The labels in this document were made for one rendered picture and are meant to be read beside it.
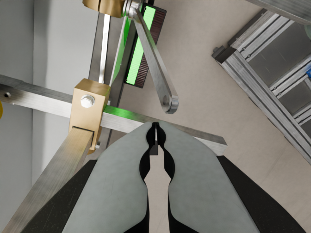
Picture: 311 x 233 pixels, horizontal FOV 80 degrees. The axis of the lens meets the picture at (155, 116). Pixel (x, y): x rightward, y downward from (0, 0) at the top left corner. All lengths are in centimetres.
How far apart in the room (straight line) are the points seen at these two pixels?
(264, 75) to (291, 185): 126
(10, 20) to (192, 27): 86
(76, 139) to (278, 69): 100
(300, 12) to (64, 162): 36
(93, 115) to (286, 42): 96
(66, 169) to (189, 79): 102
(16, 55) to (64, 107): 22
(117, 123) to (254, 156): 146
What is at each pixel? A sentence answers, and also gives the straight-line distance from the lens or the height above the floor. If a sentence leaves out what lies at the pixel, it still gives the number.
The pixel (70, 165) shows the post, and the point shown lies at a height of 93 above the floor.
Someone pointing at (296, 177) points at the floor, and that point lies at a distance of 208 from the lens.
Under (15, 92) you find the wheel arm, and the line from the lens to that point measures 38.
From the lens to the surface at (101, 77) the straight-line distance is 45.
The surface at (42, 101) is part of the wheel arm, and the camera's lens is 36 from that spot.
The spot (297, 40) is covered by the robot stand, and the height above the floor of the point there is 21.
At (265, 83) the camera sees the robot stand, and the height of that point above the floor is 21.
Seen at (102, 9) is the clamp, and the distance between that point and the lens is 25.
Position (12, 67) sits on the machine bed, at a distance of 53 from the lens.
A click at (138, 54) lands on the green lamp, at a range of 42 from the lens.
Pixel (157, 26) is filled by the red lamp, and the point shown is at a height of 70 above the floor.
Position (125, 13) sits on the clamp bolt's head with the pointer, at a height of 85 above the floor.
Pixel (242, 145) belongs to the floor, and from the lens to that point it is 159.
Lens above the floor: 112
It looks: 61 degrees down
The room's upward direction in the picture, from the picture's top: 178 degrees clockwise
